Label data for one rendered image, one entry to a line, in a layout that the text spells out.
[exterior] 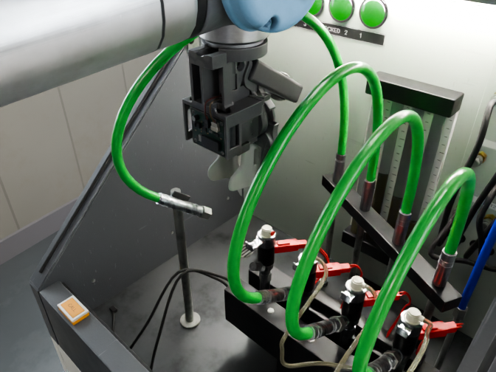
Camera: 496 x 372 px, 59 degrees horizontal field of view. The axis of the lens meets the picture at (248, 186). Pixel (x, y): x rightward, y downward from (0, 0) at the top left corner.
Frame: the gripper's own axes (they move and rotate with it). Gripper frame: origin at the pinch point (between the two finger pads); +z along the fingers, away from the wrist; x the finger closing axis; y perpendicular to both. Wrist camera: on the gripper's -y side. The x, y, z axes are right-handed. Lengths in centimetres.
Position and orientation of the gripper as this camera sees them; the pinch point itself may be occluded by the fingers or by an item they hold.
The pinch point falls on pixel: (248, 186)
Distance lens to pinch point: 59.3
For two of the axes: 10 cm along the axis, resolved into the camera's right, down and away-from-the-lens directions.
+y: -6.8, 4.1, -6.1
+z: 0.0, 8.3, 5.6
